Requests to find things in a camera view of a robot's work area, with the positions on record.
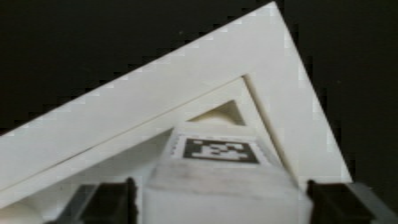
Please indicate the white square table top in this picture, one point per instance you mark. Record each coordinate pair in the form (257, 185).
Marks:
(223, 112)

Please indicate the white table leg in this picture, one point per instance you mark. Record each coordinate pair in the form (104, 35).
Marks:
(220, 183)

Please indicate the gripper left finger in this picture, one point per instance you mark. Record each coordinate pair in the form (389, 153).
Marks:
(103, 205)

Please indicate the white U-shaped obstacle fence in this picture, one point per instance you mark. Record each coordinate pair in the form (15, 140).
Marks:
(246, 50)

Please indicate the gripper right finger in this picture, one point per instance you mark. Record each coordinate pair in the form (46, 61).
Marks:
(348, 204)

